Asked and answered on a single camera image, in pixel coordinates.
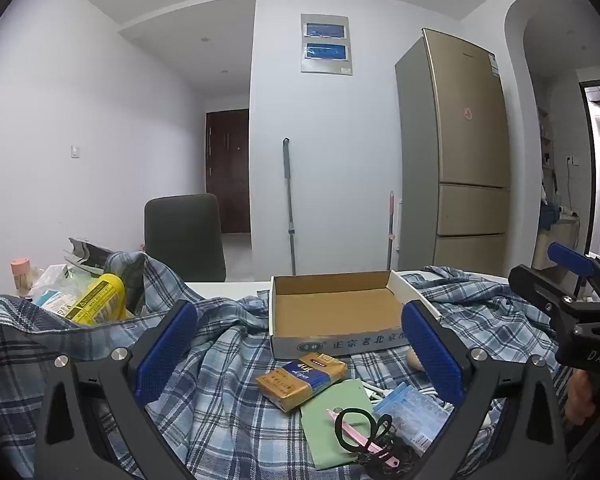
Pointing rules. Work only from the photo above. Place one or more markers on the dark grey chair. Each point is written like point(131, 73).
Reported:
point(182, 237)

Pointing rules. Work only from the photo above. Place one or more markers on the beige kitchen counter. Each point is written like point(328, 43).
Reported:
point(555, 245)

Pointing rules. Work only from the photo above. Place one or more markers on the blue plaid cloth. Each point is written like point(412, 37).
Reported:
point(230, 410)

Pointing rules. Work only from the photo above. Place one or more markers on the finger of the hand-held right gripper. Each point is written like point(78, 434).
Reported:
point(540, 292)
point(572, 258)

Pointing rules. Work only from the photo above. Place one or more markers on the dark brown door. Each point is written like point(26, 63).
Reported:
point(227, 170)

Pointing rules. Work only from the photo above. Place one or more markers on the yellow soft packet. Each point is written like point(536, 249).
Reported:
point(300, 380)

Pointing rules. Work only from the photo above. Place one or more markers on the gold refrigerator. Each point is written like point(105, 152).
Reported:
point(460, 150)

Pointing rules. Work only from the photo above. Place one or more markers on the person's right hand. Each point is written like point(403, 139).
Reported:
point(577, 400)

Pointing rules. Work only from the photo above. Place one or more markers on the grey electrical panel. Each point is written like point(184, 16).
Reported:
point(326, 42)

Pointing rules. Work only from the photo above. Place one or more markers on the beige round puff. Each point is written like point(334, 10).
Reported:
point(414, 360)

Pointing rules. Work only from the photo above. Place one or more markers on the pink lidded jar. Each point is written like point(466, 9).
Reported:
point(21, 275)

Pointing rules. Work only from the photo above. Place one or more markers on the white wall switch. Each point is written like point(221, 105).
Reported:
point(75, 151)

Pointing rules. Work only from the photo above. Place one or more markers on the pink plastic stick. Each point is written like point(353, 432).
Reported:
point(352, 435)

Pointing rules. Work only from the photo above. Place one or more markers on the clear plastic bag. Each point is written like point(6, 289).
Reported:
point(55, 285)

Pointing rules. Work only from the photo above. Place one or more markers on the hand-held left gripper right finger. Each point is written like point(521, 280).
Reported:
point(432, 355)

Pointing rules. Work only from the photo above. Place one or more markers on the yellow snack bag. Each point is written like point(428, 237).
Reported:
point(97, 302)

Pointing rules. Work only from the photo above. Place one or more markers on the blue hanging cloth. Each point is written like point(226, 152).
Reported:
point(549, 215)

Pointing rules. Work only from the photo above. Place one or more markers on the dark magazine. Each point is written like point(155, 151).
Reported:
point(87, 255)

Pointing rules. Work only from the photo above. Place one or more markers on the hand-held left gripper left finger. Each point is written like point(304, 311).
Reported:
point(165, 350)

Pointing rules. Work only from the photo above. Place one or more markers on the cardboard box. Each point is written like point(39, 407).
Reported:
point(330, 305)

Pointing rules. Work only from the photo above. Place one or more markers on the green leather pouch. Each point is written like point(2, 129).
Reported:
point(325, 427)

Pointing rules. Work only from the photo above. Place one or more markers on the blue tissue packet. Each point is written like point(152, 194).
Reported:
point(415, 417)

